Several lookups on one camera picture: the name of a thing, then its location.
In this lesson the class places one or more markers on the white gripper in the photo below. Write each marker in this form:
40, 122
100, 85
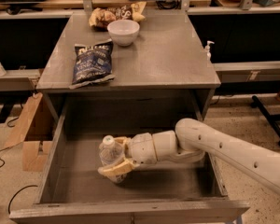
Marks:
141, 148

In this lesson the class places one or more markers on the clear plastic bottle white cap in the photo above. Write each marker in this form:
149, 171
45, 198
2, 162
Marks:
109, 156

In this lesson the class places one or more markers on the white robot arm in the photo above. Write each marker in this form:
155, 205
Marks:
187, 142

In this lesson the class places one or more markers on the open grey top drawer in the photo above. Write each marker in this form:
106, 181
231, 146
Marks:
72, 191

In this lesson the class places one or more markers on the grey cabinet counter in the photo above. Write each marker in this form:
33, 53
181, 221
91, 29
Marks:
167, 54

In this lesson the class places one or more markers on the white pump dispenser bottle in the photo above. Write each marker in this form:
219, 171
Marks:
207, 49

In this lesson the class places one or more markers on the cardboard box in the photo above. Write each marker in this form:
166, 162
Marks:
34, 131

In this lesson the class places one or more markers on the blue chip bag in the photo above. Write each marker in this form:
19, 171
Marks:
93, 64

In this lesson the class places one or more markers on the white ceramic bowl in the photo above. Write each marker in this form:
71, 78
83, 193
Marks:
123, 32

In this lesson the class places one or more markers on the brown yellow snack bag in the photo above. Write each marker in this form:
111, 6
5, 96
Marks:
101, 17

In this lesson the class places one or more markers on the black stand leg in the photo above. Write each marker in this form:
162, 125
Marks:
273, 119

